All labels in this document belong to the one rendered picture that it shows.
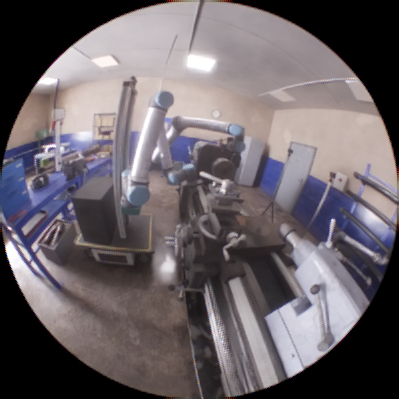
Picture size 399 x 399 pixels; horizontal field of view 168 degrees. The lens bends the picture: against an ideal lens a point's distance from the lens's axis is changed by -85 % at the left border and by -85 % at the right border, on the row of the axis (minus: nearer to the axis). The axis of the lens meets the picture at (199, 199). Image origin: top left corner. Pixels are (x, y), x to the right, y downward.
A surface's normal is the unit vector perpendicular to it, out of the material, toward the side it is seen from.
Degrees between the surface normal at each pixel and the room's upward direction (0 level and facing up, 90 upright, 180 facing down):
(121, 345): 0
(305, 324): 66
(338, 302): 82
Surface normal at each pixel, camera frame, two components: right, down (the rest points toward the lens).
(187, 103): 0.15, 0.46
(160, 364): 0.19, -0.88
